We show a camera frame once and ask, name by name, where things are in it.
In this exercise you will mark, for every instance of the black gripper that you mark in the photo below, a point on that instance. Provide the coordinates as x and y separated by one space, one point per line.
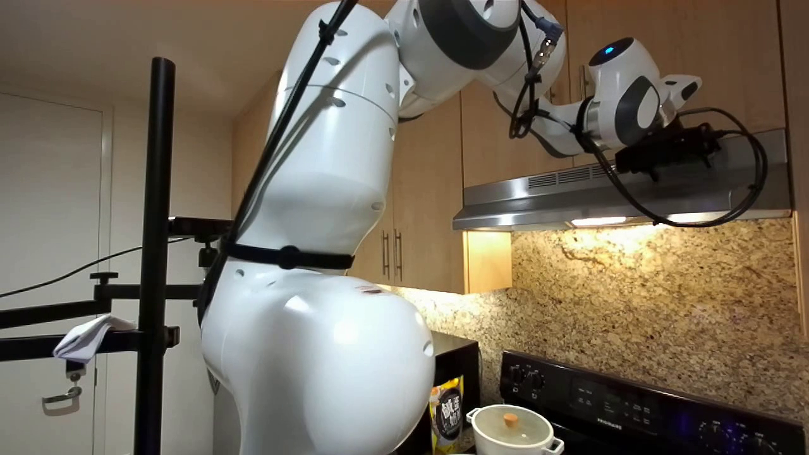
649 156

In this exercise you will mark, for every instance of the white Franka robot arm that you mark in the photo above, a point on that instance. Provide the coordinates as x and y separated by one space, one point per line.
319 363

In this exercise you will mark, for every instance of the black stove control panel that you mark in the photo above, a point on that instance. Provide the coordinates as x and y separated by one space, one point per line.
633 413

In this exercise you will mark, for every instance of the stainless steel range hood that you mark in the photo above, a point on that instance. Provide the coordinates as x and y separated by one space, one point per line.
506 199

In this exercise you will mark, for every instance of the pot lid orange knob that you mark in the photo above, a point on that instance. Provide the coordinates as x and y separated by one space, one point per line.
510 420

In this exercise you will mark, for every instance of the yellow black snack bag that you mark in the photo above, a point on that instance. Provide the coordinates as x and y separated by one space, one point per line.
445 419

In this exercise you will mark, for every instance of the white cooking pot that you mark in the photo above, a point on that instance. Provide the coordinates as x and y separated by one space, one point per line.
490 448

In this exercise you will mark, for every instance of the black stand crossbar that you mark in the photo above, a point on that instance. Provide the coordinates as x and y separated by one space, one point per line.
198 228

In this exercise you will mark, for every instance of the black stand pole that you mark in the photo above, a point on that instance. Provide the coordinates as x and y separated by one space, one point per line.
156 210

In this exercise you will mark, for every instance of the white cloth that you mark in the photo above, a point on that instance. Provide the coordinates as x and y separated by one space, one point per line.
90 335

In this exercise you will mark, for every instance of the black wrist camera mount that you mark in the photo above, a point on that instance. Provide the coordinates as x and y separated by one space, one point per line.
698 132

